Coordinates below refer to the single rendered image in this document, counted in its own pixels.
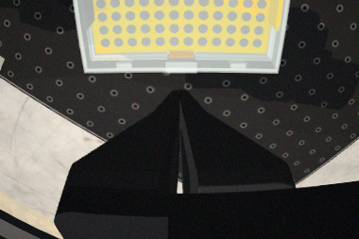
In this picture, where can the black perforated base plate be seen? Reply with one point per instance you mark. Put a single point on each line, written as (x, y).
(307, 114)

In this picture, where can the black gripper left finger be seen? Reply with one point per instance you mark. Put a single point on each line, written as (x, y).
(144, 156)

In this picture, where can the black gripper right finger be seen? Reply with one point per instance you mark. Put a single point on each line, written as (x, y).
(220, 159)

